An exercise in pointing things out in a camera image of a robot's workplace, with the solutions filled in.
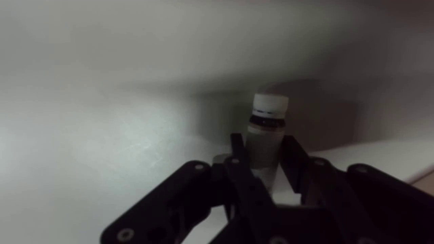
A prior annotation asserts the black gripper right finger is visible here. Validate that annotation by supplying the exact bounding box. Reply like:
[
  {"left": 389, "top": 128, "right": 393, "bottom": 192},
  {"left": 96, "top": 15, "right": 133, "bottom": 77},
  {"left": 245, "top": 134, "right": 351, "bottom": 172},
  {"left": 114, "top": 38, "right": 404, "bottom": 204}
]
[{"left": 279, "top": 134, "right": 434, "bottom": 244}]

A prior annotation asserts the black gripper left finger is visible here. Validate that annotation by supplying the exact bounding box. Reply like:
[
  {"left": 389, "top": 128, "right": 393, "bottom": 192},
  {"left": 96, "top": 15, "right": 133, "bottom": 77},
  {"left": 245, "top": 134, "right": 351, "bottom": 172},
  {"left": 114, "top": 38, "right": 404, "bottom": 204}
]
[{"left": 99, "top": 131, "right": 277, "bottom": 244}]

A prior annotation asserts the white vial with black neck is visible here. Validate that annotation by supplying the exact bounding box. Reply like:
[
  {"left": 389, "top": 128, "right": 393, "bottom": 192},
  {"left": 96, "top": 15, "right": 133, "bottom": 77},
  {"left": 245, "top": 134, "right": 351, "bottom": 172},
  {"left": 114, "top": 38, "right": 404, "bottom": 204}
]
[{"left": 243, "top": 92, "right": 290, "bottom": 191}]

